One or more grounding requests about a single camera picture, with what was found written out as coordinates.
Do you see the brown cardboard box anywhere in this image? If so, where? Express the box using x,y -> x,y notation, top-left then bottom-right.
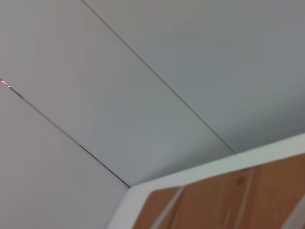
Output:
140,152 -> 305,229

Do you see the white plastic packing strap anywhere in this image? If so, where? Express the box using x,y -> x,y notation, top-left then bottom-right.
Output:
151,186 -> 186,229

